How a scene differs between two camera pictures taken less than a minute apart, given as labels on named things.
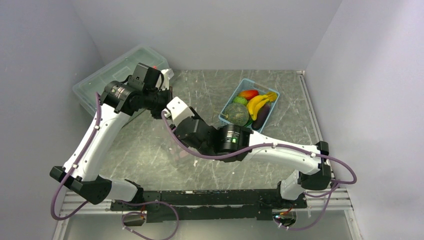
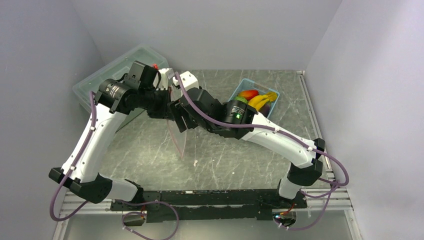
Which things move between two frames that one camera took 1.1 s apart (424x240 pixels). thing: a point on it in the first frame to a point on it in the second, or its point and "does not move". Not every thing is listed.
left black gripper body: x=156 y=101 does not move
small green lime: x=240 y=100 does not move
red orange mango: x=249 y=94 does not move
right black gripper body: x=205 y=151 to x=178 y=110
